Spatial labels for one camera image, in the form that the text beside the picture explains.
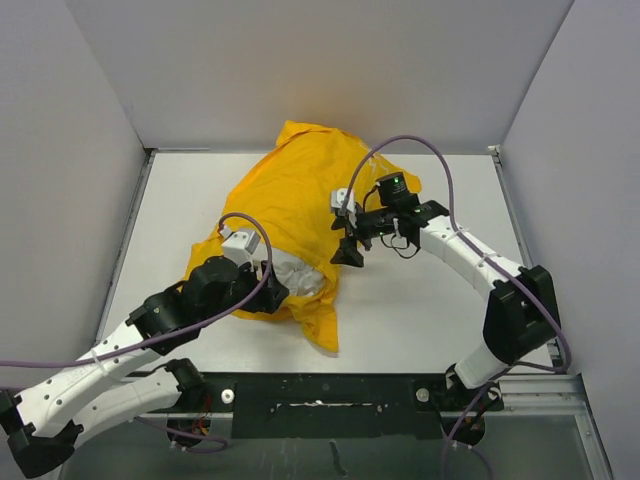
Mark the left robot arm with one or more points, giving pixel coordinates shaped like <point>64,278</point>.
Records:
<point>45,423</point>

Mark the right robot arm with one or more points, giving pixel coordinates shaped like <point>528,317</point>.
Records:
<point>521,308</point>

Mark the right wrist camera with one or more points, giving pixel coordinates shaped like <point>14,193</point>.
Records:
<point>342,202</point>

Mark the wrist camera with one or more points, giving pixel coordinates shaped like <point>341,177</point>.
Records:
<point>342,202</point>
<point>240,245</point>

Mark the yellow printed pillowcase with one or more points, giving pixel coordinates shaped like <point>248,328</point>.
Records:
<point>288,193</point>

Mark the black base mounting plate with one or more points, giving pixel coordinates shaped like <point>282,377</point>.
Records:
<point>337,406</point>

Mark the aluminium frame rail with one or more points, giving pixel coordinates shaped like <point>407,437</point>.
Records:
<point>394,315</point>

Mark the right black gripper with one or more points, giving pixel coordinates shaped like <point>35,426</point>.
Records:
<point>348,253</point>

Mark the white pillow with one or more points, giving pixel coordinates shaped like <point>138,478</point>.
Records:
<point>301,279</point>

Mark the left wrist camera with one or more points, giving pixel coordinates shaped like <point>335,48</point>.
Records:
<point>240,245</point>

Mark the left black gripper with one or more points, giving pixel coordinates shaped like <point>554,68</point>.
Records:
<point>272,292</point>

